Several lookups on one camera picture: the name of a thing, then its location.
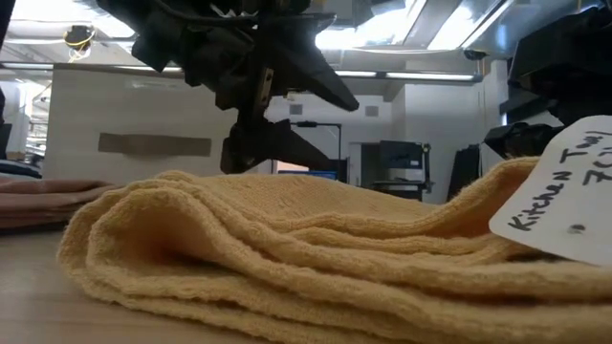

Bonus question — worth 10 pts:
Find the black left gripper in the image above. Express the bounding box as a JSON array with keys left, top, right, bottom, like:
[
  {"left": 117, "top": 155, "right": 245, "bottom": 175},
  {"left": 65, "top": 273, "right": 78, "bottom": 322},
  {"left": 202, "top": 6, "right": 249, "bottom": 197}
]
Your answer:
[{"left": 176, "top": 0, "right": 361, "bottom": 176}]

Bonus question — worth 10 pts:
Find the ceiling cord reel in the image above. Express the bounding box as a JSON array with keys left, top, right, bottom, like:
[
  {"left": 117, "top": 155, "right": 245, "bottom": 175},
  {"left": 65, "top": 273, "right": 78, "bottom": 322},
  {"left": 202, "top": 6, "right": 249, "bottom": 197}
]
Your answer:
[{"left": 62, "top": 25, "right": 97, "bottom": 52}]

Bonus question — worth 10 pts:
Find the black drape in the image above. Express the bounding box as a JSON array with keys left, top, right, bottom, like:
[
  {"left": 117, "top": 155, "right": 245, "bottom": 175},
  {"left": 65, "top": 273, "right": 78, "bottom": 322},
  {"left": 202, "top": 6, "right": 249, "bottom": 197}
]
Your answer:
[{"left": 447, "top": 144, "right": 482, "bottom": 202}]

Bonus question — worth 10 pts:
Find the black background rig frame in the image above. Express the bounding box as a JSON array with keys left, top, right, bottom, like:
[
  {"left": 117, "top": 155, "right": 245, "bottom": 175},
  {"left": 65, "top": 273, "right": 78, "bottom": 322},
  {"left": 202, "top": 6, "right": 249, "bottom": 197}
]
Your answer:
[{"left": 290, "top": 120, "right": 343, "bottom": 183}]

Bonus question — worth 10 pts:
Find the blue plastic bin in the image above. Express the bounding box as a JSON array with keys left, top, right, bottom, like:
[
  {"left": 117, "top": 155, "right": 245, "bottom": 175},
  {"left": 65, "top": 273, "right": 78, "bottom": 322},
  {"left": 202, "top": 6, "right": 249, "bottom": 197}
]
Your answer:
[{"left": 277, "top": 169, "right": 339, "bottom": 182}]

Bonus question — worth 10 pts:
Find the black monitor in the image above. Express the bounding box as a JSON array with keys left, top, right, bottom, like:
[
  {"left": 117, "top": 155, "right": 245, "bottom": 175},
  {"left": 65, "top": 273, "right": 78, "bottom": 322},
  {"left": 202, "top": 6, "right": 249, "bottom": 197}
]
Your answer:
[{"left": 0, "top": 122, "right": 13, "bottom": 161}]

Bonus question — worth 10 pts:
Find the pink towel with white stripes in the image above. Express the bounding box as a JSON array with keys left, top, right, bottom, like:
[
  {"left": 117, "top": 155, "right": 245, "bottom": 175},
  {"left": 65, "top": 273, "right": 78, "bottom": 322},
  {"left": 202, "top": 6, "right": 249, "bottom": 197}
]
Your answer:
[{"left": 0, "top": 178, "right": 120, "bottom": 231}]

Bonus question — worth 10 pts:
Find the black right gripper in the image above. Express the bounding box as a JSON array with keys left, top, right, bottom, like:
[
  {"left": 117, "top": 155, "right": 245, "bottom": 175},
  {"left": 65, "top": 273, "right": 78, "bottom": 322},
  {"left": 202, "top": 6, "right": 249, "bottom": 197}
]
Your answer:
[{"left": 482, "top": 4, "right": 612, "bottom": 161}]

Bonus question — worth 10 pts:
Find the LED light bar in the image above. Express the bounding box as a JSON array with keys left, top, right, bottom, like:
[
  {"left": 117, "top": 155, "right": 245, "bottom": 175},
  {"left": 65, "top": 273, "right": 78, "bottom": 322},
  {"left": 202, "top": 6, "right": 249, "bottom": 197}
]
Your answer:
[{"left": 0, "top": 60, "right": 484, "bottom": 83}]

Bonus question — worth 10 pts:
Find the dark grey towel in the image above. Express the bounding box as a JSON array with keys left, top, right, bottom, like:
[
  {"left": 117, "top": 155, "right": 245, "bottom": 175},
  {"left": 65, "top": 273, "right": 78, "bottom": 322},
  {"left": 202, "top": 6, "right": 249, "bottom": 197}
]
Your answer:
[{"left": 0, "top": 159, "right": 43, "bottom": 181}]

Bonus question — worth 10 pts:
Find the white fabric storage box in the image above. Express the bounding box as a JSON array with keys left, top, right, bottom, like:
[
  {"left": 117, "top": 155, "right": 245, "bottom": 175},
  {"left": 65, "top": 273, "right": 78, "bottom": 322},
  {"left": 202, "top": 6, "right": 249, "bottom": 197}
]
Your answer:
[{"left": 41, "top": 63, "right": 273, "bottom": 186}]

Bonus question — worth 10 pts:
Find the mustard yellow towel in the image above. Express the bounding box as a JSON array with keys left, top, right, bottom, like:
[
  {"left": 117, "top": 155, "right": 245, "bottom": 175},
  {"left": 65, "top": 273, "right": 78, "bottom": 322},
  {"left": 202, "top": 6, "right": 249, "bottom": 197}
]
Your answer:
[{"left": 55, "top": 156, "right": 612, "bottom": 344}]

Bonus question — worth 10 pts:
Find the white handwritten paper tag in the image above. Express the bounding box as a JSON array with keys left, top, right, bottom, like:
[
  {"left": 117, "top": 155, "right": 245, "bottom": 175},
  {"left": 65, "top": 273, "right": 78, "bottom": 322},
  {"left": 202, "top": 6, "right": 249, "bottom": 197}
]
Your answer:
[{"left": 488, "top": 114, "right": 612, "bottom": 268}]

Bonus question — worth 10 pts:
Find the white board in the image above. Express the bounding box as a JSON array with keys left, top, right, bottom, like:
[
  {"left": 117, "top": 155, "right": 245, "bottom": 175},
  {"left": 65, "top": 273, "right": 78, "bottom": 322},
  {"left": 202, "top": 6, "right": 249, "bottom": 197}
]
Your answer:
[{"left": 479, "top": 141, "right": 509, "bottom": 176}]

